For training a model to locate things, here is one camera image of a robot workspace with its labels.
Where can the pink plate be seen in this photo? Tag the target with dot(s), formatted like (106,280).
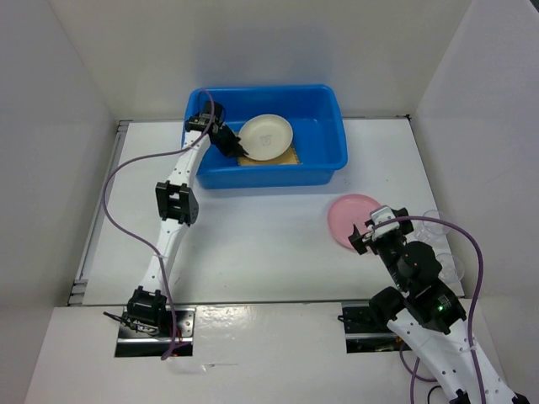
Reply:
(346,212)

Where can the clear plastic cup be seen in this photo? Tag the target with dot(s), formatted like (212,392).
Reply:
(429,231)
(452,270)

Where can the cream white plate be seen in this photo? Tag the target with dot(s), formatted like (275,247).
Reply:
(264,123)

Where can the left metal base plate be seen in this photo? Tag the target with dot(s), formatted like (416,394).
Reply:
(140,341)

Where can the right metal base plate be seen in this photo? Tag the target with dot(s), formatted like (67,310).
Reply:
(362,333)

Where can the metal base plate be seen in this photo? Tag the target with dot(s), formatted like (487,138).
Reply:
(362,333)
(140,341)

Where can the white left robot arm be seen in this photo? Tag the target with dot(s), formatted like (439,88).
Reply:
(178,210)

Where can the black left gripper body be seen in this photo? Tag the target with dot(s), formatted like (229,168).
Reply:
(225,140)

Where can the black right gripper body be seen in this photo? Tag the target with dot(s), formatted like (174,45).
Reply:
(390,246)

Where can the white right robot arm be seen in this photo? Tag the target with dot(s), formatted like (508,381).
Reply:
(426,314)

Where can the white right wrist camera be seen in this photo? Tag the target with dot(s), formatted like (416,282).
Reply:
(380,222)

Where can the woven bamboo mat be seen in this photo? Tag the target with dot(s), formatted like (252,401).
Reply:
(272,148)

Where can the blue plastic bin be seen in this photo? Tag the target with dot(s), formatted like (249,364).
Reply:
(293,136)

